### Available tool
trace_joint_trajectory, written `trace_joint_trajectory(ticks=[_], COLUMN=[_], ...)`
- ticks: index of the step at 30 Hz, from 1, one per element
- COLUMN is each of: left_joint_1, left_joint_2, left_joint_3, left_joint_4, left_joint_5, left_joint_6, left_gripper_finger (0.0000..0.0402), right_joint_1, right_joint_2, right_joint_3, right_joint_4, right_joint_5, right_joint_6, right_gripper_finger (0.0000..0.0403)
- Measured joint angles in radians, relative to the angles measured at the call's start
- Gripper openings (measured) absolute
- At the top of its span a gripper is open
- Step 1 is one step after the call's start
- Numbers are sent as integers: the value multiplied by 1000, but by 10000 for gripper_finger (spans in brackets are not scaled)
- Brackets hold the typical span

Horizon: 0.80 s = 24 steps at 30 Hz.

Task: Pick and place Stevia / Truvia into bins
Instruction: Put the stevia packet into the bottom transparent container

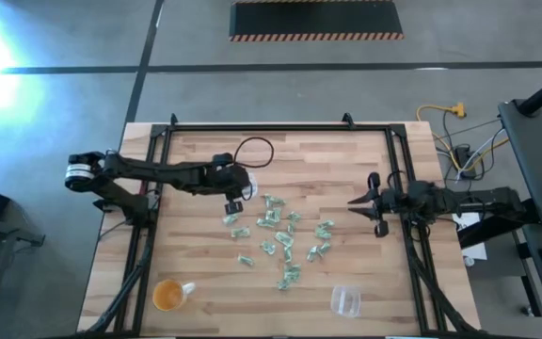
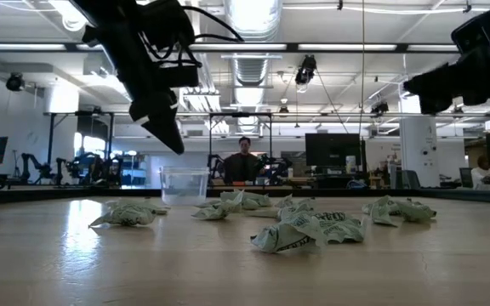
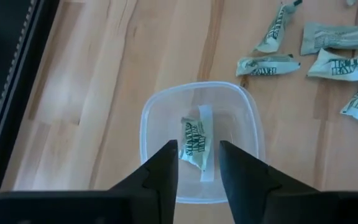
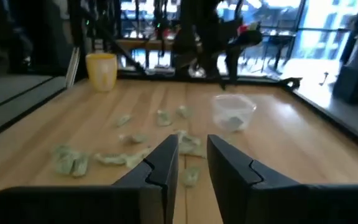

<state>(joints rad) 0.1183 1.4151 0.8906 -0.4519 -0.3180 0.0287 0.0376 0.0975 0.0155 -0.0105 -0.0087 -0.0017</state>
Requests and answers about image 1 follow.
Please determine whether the black aluminium table frame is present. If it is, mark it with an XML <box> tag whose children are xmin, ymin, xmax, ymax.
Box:
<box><xmin>85</xmin><ymin>112</ymin><xmax>477</xmax><ymax>339</ymax></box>

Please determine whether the clear mug with orange liquid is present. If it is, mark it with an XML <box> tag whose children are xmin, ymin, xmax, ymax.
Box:
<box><xmin>151</xmin><ymin>278</ymin><xmax>197</xmax><ymax>313</ymax></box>

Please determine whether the black power strip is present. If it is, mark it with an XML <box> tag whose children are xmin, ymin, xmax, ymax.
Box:
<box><xmin>454</xmin><ymin>144</ymin><xmax>477</xmax><ymax>179</ymax></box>

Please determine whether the clear plastic container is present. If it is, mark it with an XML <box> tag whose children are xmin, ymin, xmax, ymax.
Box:
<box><xmin>330</xmin><ymin>284</ymin><xmax>362</xmax><ymax>319</ymax></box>
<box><xmin>240</xmin><ymin>171</ymin><xmax>259</xmax><ymax>202</ymax></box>

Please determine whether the white paper sheet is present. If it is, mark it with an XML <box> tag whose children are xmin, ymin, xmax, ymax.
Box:
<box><xmin>452</xmin><ymin>211</ymin><xmax>488</xmax><ymax>263</ymax></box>

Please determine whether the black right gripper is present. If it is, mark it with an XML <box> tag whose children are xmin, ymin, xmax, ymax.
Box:
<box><xmin>347</xmin><ymin>171</ymin><xmax>416</xmax><ymax>239</ymax></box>

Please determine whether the black desk leg beam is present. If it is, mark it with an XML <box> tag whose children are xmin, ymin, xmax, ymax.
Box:
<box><xmin>456</xmin><ymin>200</ymin><xmax>542</xmax><ymax>250</ymax></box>

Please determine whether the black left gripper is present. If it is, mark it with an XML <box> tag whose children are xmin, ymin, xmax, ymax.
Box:
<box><xmin>211</xmin><ymin>153</ymin><xmax>256</xmax><ymax>216</ymax></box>

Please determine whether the yellow extension cord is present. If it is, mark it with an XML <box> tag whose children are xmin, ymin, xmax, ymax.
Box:
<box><xmin>415</xmin><ymin>102</ymin><xmax>510</xmax><ymax>173</ymax></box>

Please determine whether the black mat with hazard stripes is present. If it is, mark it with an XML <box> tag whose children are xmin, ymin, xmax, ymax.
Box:
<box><xmin>228</xmin><ymin>0</ymin><xmax>405</xmax><ymax>42</ymax></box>

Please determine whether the dark grey stand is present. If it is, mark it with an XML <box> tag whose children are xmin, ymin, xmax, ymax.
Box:
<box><xmin>0</xmin><ymin>211</ymin><xmax>46</xmax><ymax>339</ymax></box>

